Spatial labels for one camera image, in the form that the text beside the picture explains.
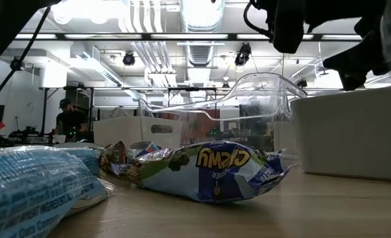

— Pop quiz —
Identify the person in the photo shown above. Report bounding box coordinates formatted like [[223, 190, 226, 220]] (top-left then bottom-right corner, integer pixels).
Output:
[[52, 97, 91, 143]]

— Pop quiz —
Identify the thin black cable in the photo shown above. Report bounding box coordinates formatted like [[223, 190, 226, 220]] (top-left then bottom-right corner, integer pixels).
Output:
[[0, 5, 50, 106]]

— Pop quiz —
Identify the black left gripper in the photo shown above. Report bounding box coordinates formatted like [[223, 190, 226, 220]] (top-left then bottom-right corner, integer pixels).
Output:
[[248, 0, 386, 54]]

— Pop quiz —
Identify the blue red granola bar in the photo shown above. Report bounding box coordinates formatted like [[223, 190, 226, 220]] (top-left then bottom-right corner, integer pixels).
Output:
[[129, 141, 163, 156]]

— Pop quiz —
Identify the linear ceiling light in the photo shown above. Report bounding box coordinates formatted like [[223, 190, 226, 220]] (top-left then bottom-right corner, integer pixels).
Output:
[[13, 32, 363, 42]]

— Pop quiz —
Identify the black workbench frame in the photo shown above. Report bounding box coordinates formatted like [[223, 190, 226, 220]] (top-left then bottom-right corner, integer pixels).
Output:
[[38, 85, 96, 141]]

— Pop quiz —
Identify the grey plastic tray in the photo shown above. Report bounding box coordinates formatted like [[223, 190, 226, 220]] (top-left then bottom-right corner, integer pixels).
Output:
[[290, 84, 391, 183]]

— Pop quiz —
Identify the clear plastic bin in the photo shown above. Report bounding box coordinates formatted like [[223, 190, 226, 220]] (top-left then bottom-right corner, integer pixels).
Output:
[[137, 71, 309, 159]]

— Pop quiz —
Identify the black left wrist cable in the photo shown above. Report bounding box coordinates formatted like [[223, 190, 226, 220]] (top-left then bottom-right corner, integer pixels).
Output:
[[242, 1, 273, 38]]

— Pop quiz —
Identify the white plastic handled bin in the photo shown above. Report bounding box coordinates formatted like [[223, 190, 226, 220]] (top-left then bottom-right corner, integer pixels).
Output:
[[92, 115, 184, 150]]

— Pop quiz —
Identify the brown snack wrapper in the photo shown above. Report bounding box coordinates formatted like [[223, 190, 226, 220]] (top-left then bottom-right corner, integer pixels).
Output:
[[59, 141, 141, 179]]

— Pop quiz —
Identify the blue orange granola bar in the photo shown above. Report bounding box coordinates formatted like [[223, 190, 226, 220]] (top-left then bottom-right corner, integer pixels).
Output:
[[0, 145, 116, 238]]

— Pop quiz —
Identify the silver ventilation duct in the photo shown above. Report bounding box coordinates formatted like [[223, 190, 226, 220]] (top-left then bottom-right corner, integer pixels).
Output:
[[178, 0, 226, 67]]

